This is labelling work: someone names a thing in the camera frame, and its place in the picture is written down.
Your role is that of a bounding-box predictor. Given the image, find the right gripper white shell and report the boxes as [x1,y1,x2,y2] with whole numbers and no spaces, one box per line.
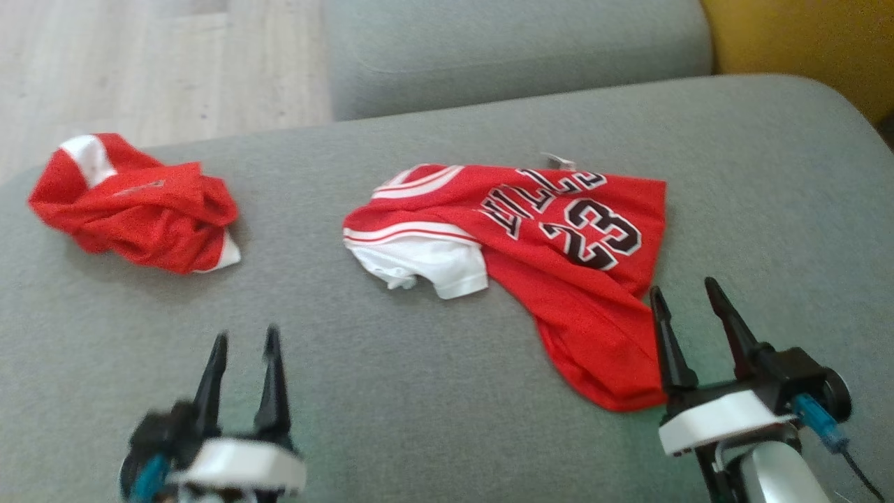
[650,277,800,503]

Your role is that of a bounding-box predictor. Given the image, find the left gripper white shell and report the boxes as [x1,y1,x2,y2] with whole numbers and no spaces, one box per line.
[168,323,308,503]

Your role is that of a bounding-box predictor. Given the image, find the red basketball jersey number 23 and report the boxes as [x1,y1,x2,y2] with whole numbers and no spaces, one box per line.
[342,152,669,413]

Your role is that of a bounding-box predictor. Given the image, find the red shorts with white stripes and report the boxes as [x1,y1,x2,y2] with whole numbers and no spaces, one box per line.
[28,133,242,275]

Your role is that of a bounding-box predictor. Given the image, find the large grey sofa seat cushion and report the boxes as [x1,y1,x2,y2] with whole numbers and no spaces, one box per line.
[0,75,894,503]

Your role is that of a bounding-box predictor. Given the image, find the yellow sofa armrest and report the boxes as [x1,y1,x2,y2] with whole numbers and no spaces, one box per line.
[701,0,894,126]

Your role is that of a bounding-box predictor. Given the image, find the left arm cable blue plug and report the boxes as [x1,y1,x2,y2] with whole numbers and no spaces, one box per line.
[133,454,172,503]

